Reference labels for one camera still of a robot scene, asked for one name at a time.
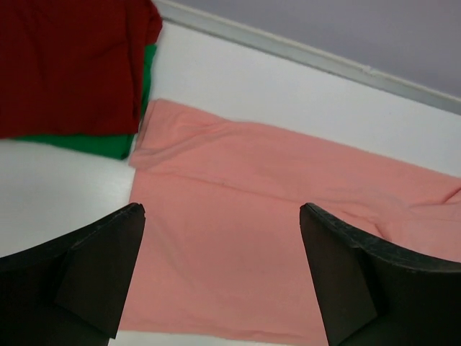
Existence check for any salmon pink t-shirt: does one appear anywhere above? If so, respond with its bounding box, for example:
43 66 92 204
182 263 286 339
120 99 460 345

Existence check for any aluminium table edge rail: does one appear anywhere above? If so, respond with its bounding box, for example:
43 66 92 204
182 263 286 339
156 1 460 115

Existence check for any folded green t-shirt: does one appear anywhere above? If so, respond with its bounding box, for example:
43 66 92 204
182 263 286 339
17 44 157 160

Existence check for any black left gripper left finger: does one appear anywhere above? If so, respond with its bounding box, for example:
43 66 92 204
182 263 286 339
1 203 145 345

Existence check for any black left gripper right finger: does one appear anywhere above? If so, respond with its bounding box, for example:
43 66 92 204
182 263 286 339
300 203 460 345

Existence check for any folded dark red t-shirt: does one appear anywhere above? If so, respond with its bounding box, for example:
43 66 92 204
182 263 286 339
1 0 162 138

